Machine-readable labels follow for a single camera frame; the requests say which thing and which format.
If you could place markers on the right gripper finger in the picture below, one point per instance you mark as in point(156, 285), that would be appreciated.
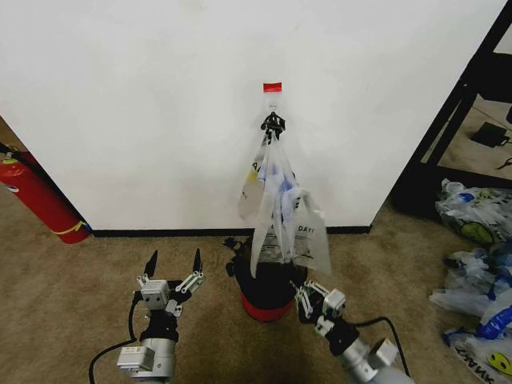
point(306, 306)
point(318, 289)

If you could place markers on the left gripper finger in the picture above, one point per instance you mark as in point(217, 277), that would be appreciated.
point(151, 266)
point(197, 264)

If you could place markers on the white printed garbage bag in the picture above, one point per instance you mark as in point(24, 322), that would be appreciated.
point(308, 240)

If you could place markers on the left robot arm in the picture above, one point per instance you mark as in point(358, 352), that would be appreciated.
point(154, 360)

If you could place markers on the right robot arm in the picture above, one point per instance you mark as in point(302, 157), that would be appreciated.
point(368, 360)

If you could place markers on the red and black trash bin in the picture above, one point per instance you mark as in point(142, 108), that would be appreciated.
point(266, 292)

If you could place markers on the clear yellow-print plastic bag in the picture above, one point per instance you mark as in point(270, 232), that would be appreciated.
point(250, 188)

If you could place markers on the blue-print plastic bag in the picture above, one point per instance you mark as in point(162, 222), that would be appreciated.
point(282, 180)

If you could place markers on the blue-white crumpled plastic bag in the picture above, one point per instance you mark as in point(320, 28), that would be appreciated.
point(472, 280)

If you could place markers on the yellow-face printed plastic bag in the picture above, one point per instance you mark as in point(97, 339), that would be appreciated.
point(486, 348)

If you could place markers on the black bag clip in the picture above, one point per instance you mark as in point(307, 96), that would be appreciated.
point(273, 122)

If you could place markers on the green-face plastic bag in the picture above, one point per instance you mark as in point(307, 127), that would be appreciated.
point(474, 216)

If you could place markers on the black baseboard strip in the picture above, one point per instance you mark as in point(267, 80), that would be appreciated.
point(160, 231)

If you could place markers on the red fire extinguisher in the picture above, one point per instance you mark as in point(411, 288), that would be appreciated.
point(38, 196)

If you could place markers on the red tape strip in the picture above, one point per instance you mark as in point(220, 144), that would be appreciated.
point(272, 86)

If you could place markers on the black power adapter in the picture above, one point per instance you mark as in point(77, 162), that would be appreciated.
point(489, 134)

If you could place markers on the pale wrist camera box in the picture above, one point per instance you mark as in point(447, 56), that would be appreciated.
point(154, 295)
point(335, 302)

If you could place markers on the black shelf frame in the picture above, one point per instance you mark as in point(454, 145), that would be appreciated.
point(440, 132)

